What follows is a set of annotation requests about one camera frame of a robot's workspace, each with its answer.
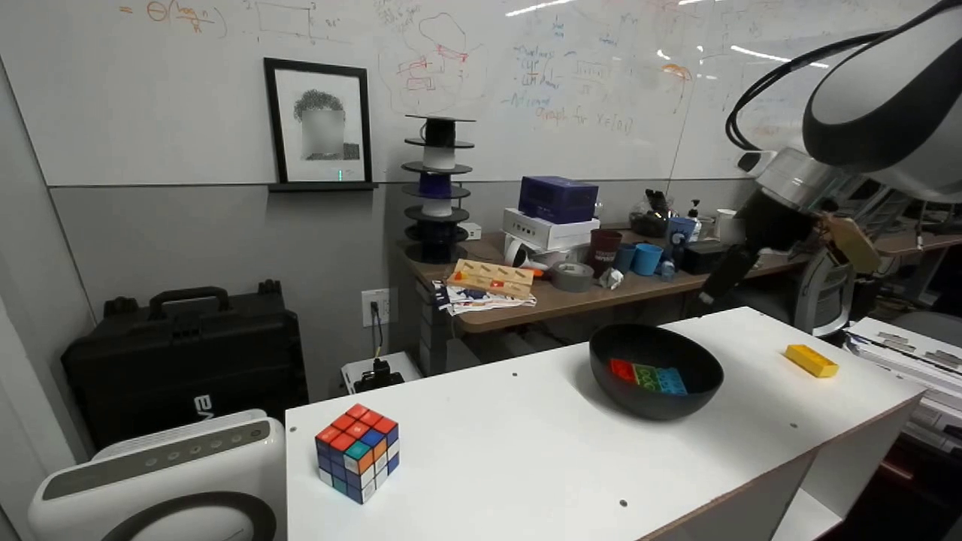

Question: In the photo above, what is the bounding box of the white mug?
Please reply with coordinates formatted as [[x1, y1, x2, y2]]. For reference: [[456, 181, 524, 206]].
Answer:
[[713, 208, 746, 246]]

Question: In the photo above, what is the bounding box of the office chair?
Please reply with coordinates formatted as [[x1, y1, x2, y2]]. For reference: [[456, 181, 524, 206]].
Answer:
[[733, 244, 861, 337]]

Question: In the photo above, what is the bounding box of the whiteboard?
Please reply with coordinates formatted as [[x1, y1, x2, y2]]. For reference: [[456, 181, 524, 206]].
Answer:
[[0, 0, 940, 188]]

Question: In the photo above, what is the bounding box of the pile of magazines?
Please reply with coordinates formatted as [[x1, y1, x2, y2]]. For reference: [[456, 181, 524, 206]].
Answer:
[[433, 280, 538, 317]]

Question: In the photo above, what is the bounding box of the wooden desk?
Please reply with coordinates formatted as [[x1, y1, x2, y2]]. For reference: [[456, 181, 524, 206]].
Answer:
[[402, 224, 962, 376]]

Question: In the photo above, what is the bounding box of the dark red mug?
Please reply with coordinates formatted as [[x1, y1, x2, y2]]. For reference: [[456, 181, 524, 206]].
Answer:
[[588, 228, 625, 280]]

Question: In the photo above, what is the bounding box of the yellow LEGO block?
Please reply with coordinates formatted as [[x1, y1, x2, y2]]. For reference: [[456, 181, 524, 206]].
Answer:
[[784, 344, 839, 379]]

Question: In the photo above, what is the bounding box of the wooden peg board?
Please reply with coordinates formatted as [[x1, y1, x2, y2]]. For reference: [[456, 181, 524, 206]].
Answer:
[[447, 258, 535, 301]]

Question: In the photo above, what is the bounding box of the black framed picture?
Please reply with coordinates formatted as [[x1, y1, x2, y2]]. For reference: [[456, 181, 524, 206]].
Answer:
[[262, 57, 378, 193]]

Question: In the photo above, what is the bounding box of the white flat box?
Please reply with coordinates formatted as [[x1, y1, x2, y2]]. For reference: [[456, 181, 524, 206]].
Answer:
[[501, 207, 602, 252]]

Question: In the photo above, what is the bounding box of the wall socket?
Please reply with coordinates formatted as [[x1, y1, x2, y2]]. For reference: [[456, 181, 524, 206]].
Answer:
[[361, 289, 392, 328]]

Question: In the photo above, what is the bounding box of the black bowl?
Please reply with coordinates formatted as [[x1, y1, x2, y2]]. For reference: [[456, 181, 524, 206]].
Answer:
[[588, 323, 725, 422]]

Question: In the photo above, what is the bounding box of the black hard carrying case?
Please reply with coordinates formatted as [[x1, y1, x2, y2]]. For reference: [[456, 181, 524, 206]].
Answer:
[[61, 280, 310, 450]]

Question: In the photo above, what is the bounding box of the white air purifier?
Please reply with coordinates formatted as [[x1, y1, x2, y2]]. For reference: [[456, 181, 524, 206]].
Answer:
[[28, 409, 289, 541]]

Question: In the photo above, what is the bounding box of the colourful puzzle cube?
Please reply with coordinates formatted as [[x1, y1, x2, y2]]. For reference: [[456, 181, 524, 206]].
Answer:
[[314, 403, 401, 505]]

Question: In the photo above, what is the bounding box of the stack of filament spools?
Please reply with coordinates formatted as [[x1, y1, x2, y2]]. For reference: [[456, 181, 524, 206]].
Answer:
[[400, 114, 477, 264]]

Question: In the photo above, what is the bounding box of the grey duct tape roll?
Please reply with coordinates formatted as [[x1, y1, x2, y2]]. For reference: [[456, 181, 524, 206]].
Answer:
[[550, 261, 597, 294]]

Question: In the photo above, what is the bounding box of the purple box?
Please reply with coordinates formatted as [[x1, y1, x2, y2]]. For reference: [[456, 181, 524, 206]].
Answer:
[[517, 176, 600, 225]]

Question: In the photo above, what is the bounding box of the white box with black adapter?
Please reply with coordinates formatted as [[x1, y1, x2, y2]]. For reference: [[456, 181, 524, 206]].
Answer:
[[341, 351, 422, 396]]

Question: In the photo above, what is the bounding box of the dark bowl of items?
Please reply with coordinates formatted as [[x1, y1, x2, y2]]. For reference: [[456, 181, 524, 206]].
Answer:
[[629, 189, 675, 239]]

